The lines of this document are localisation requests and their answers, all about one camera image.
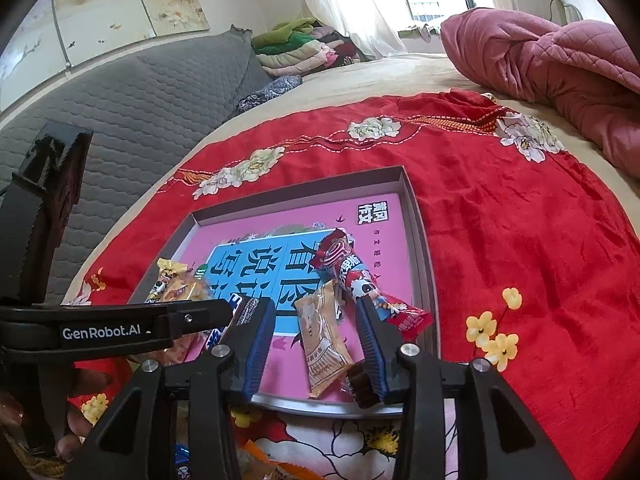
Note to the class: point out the metal chair frame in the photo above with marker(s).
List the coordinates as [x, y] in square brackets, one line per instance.
[567, 10]

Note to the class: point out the red floral cloth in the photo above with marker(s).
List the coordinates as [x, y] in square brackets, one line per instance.
[500, 210]

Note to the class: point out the red cartoon snack packet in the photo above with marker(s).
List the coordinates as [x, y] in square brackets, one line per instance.
[370, 285]

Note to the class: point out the pile of folded clothes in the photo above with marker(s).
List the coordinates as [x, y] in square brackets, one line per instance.
[300, 50]

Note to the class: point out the pink quilted blanket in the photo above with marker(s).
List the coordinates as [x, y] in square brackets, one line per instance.
[550, 70]

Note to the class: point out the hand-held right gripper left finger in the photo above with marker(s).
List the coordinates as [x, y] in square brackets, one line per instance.
[252, 355]

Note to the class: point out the grey box lid pink inside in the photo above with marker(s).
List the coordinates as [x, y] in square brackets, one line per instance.
[380, 240]

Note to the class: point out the person's left hand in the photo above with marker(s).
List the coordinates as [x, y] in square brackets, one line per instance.
[90, 384]

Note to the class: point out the dark floral cloth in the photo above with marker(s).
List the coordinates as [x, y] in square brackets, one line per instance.
[267, 95]

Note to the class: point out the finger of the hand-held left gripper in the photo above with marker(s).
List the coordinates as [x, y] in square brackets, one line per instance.
[200, 317]
[47, 200]

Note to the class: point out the blue snack packet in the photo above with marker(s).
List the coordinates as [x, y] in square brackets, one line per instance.
[242, 312]

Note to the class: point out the beige snack packet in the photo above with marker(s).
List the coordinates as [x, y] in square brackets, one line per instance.
[322, 345]

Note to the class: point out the gold snack packet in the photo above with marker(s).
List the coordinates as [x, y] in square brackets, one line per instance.
[182, 285]

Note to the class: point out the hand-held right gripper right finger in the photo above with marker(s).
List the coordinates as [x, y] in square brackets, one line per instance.
[372, 355]

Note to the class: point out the dark brown snack piece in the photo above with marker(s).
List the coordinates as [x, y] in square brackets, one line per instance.
[361, 385]

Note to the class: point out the grey quilted headboard cushion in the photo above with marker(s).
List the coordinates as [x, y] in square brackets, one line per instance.
[150, 110]

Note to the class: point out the floral wall painting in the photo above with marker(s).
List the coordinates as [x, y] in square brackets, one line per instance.
[125, 5]

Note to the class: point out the orange snack packet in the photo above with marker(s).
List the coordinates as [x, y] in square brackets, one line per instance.
[280, 465]

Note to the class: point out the beige bed sheet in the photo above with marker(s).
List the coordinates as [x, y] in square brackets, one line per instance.
[400, 75]

